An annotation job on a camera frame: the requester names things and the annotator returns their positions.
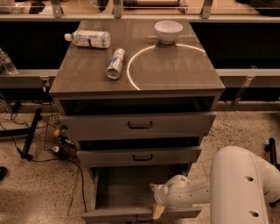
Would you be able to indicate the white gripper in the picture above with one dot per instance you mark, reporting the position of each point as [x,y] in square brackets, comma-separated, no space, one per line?
[168,192]

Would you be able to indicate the grey drawer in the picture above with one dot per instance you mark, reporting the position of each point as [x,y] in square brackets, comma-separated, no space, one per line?
[135,157]
[138,126]
[123,194]

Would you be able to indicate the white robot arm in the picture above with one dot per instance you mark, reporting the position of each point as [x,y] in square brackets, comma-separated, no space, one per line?
[241,184]

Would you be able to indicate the grey wooden drawer cabinet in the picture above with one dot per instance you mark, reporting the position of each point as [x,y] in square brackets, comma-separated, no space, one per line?
[156,78]

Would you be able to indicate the black floor stand right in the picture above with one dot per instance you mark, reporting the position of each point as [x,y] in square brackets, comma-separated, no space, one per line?
[270,148]

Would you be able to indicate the black floor stand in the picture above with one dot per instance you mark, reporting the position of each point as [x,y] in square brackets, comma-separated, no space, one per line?
[28,132]
[270,148]

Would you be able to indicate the silver drink can lying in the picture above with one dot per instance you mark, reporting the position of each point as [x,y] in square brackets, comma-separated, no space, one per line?
[115,66]

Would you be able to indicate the black shoe tip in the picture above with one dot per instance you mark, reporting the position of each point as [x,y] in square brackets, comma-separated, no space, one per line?
[3,172]

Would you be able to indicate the black floor stand left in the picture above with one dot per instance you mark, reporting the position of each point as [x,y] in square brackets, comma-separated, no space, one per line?
[28,132]

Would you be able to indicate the white ceramic bowl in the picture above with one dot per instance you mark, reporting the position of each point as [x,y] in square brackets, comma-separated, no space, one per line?
[167,31]

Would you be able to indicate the white plastic bottle lying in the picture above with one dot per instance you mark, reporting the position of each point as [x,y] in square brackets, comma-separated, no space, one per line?
[92,39]

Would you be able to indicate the clear water bottle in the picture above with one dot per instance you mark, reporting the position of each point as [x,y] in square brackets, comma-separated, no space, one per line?
[7,63]

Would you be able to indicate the wire basket with objects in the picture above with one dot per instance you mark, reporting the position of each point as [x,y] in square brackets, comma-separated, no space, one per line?
[56,140]

